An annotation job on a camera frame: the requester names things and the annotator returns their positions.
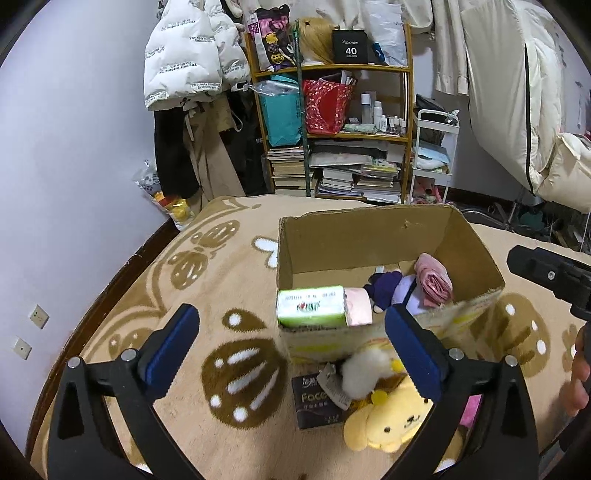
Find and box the yellow dog plush toy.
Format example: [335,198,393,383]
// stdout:
[344,376,433,454]

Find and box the white fluffy pompom toy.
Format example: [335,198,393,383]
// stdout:
[341,347,406,400]

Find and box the black Face tissue pack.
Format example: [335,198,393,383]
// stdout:
[291,374,344,430]

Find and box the pink bear plush toy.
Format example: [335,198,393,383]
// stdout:
[460,395,482,429]

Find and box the person's right hand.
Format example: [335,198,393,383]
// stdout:
[560,328,590,417]

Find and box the pink folded plastic bag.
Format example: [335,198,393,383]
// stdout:
[415,253,453,308]

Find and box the beige brown patterned rug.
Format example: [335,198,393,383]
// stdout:
[28,194,591,480]

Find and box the navy white plush doll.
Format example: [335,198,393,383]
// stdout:
[363,270,428,315]

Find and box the pink tissue pack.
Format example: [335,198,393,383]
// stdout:
[345,288,373,327]

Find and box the white metal trolley cart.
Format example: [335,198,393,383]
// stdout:
[407,108,461,203]

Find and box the green white tissue pack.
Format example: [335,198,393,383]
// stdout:
[276,286,346,328]

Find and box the brown cardboard box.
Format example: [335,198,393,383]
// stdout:
[276,205,505,339]

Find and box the stack of books right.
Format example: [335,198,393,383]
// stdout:
[308,140,406,204]

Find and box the stack of books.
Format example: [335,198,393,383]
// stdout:
[266,146,307,196]
[308,140,406,204]

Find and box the cream duvet bundle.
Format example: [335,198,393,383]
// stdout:
[461,1,590,213]

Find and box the plastic bag with toys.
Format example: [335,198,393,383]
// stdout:
[133,160,195,231]

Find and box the wooden bookshelf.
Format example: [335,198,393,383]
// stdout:
[243,22,415,204]

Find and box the black hanging garment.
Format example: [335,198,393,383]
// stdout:
[153,107,200,199]

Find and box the red patterned gift bag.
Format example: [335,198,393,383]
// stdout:
[304,79,353,135]

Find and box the beige hanging coat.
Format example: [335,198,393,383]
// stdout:
[184,95,245,206]

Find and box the stack of books left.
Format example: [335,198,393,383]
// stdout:
[266,146,307,196]

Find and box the black box number 40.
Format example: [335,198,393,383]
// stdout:
[332,29,368,64]

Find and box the teal paper bag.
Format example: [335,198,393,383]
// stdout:
[259,75,301,147]

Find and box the blonde wig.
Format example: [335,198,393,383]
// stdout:
[297,17,335,64]

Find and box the white puffer jacket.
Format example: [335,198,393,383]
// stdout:
[143,0,250,111]

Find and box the white wall socket lower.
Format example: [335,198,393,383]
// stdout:
[12,337,32,360]

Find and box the white wall socket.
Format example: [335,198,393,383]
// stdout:
[12,337,32,360]
[29,304,49,329]

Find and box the white wall socket upper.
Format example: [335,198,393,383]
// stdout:
[29,304,49,329]

